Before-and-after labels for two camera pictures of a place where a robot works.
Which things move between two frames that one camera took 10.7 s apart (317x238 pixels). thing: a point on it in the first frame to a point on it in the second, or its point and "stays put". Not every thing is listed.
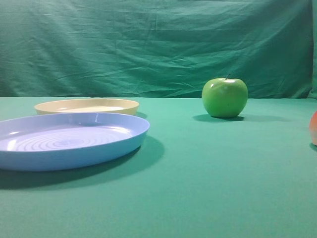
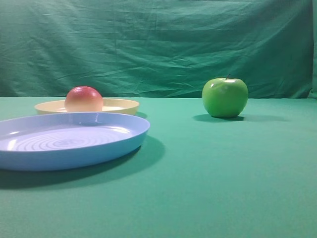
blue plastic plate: [59, 142] stays put
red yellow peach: [313, 129] to [83, 99]
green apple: [225, 98] stays put
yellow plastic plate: [86, 105] stays put
